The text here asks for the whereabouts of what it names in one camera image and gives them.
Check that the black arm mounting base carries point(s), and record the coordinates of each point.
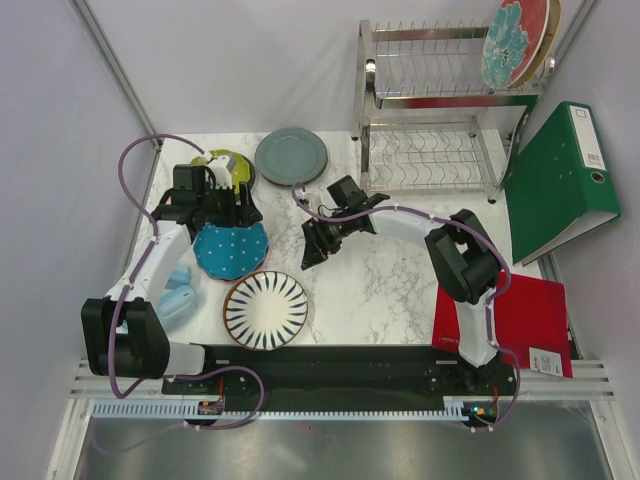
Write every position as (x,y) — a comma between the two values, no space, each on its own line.
(344,376)

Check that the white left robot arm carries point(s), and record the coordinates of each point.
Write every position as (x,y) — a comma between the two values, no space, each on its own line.
(122,332)

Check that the white slotted cable duct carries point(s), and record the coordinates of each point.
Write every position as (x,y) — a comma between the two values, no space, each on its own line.
(203,409)

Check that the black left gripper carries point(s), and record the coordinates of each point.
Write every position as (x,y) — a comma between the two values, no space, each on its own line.
(243,215)

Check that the red plate with teal flower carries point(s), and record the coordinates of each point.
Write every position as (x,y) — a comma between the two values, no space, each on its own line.
(512,40)

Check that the steel two-tier dish rack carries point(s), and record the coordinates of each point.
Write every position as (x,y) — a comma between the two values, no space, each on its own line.
(424,117)

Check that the white plate with blue stripes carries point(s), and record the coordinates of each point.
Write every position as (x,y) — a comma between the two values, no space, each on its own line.
(265,310)

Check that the green polka dot plate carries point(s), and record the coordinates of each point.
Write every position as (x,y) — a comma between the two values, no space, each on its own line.
(238,167)

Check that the cream plate with bird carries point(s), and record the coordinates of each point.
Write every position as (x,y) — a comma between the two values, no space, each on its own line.
(547,45)

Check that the grey-blue ceramic plate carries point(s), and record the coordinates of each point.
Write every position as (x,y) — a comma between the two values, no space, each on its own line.
(290,140)

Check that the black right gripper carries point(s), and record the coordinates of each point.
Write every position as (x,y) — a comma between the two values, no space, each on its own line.
(317,244)

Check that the blue polka dot plate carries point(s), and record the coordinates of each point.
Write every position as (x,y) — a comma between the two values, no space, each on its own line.
(211,237)

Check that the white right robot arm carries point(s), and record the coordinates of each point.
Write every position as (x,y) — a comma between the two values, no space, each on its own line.
(465,262)

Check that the green lever arch binder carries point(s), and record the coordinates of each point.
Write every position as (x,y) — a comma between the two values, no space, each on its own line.
(560,187)

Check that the light blue headphones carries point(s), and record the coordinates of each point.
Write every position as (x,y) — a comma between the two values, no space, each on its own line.
(179,299)

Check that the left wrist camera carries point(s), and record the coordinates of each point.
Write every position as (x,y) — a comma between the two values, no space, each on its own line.
(189,178)

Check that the red folder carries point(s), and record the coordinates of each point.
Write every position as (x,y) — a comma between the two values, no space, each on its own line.
(526,325)

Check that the dark plate under green plate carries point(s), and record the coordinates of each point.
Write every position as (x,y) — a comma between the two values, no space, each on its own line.
(253,174)

